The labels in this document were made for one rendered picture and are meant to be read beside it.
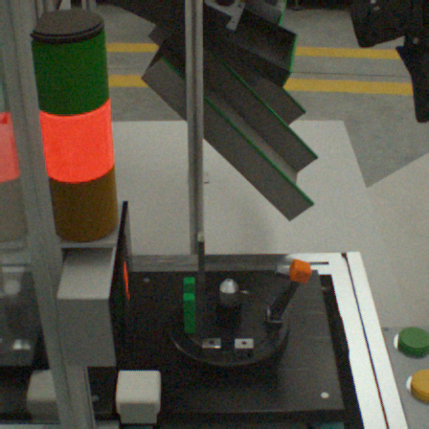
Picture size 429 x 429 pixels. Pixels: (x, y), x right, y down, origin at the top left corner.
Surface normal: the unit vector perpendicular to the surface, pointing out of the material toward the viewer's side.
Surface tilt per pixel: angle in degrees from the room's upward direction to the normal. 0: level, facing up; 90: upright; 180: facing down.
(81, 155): 90
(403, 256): 0
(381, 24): 91
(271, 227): 0
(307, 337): 0
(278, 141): 90
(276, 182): 90
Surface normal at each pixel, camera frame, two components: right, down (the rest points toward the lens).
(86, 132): 0.48, 0.50
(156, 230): 0.00, -0.82
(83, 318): 0.01, 0.57
